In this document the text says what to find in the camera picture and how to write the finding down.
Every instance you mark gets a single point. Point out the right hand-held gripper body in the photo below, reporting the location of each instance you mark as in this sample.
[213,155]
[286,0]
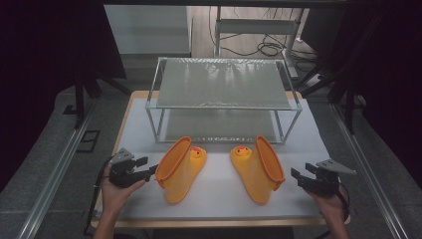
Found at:
[326,184]

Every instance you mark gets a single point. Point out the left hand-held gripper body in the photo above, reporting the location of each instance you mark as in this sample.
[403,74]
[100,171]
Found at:
[121,174]

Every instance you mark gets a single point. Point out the yellow duck rain boot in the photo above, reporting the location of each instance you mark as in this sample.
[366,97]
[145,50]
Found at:
[180,179]
[255,176]

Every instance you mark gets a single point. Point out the metal two-tier shoe rack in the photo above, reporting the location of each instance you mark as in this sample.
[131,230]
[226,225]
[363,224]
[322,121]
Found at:
[222,83]

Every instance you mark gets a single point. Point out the person's right hand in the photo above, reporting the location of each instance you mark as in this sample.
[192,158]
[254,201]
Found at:
[331,205]

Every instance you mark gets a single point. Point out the person's left hand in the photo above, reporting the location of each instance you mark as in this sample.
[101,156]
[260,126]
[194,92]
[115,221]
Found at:
[114,197]

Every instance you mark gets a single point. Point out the white table mat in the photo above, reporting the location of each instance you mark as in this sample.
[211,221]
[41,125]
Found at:
[219,205]

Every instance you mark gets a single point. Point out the black tripod stand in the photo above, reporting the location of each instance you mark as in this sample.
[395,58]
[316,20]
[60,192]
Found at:
[79,99]
[348,99]

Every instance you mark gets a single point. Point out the small black floor plate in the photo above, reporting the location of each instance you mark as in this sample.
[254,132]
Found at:
[69,110]

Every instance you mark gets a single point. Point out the white panel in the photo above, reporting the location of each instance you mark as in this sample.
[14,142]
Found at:
[147,30]

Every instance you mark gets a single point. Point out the metal floor rail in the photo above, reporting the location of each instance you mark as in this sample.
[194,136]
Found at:
[371,179]
[49,186]

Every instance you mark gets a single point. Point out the black floor outlet frame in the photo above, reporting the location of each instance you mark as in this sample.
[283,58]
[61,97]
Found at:
[79,146]

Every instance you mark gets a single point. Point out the grey metal frame stand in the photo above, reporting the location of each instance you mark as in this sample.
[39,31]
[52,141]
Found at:
[255,26]

